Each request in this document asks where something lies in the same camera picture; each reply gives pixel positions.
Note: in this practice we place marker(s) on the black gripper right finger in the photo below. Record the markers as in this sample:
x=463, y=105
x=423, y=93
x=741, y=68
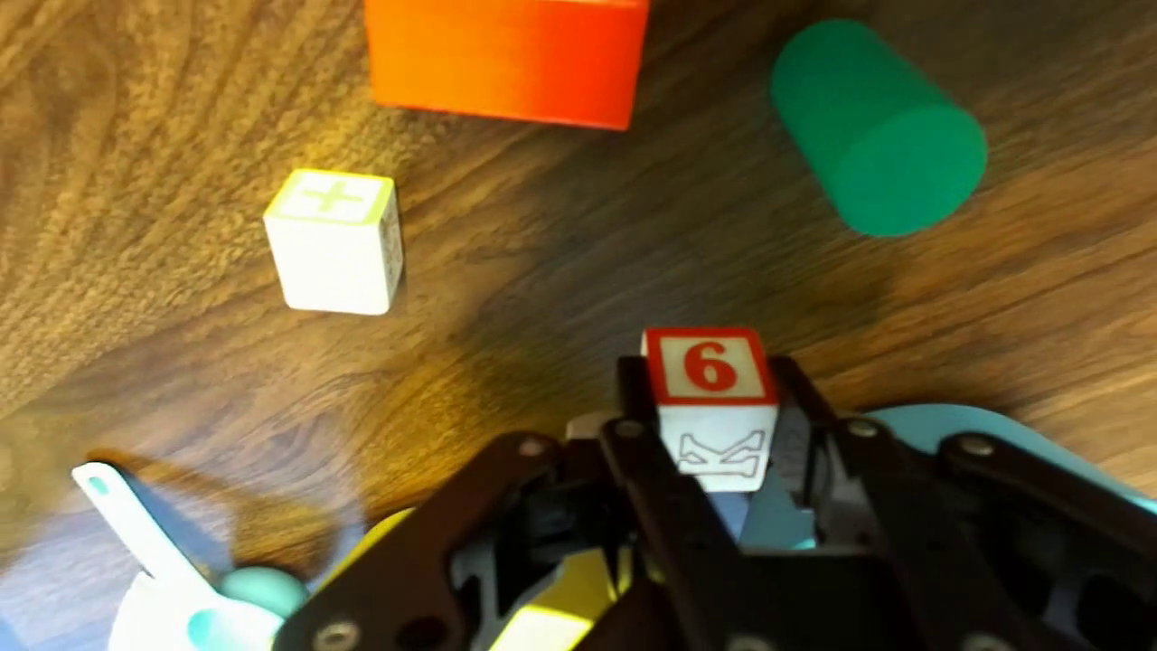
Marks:
x=887, y=509

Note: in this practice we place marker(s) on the yellow-edged wooden dice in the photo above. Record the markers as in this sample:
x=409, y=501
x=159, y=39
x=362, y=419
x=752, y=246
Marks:
x=338, y=240

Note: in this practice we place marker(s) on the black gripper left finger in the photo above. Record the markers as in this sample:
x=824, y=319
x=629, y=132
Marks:
x=688, y=578

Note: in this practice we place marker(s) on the red-edged number six dice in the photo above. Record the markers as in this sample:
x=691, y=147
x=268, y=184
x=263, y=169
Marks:
x=716, y=404

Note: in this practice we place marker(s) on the teal measuring scoop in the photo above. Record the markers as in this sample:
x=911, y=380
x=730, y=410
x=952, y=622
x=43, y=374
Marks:
x=174, y=601

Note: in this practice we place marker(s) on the yellow plastic bowl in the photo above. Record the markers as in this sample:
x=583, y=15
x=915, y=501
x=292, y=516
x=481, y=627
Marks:
x=460, y=583

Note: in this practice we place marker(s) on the blue bowl of beads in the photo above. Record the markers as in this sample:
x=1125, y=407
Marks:
x=770, y=523

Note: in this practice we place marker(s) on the orange plush block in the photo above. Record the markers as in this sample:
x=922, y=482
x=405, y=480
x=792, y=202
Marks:
x=512, y=61

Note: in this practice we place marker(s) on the green cylinder block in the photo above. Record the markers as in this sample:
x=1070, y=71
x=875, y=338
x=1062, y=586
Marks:
x=887, y=147

